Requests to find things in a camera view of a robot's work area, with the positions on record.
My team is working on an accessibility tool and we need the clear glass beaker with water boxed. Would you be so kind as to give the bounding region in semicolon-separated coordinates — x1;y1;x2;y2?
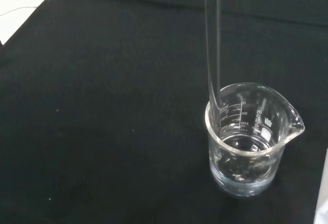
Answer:
204;82;306;197

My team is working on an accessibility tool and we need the black bench cloth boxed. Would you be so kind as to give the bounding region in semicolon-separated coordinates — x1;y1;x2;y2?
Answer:
0;0;328;224

